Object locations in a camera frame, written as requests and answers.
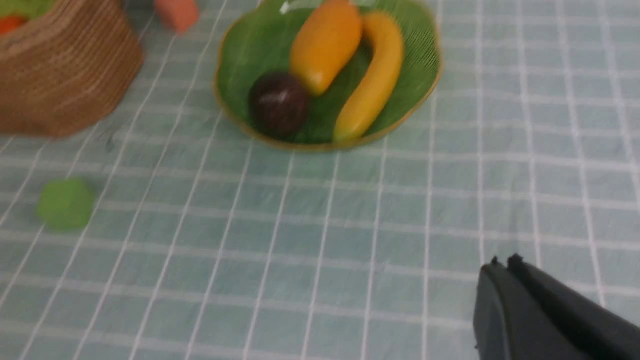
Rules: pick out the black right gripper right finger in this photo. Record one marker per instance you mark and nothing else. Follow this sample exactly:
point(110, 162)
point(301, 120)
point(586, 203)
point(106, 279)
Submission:
point(596, 332)

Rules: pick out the green glass leaf plate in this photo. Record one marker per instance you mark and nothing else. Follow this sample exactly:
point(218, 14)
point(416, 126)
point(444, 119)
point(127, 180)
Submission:
point(260, 42)

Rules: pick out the woven wicker basket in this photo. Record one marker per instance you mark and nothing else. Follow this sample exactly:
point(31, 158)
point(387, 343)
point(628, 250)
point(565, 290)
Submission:
point(68, 69)

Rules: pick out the orange carrot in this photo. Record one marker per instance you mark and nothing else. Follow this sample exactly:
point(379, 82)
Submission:
point(11, 22)

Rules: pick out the orange cube block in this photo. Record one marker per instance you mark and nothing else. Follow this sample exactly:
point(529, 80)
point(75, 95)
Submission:
point(178, 15)

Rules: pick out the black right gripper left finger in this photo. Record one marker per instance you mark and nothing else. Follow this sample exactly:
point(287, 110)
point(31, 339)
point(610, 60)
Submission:
point(509, 324)

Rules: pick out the yellow banana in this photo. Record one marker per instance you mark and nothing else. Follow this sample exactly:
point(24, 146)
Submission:
point(368, 100)

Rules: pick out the teal checkered tablecloth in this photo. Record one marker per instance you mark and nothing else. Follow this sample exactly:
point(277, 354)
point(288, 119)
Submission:
point(205, 244)

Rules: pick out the orange yellow mango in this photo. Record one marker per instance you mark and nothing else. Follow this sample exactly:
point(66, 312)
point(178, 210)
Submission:
point(325, 44)

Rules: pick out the green cube block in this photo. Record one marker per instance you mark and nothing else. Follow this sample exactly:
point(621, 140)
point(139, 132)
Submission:
point(66, 204)

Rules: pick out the dark purple mangosteen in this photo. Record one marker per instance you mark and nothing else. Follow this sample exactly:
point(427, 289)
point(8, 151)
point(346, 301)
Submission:
point(279, 104)

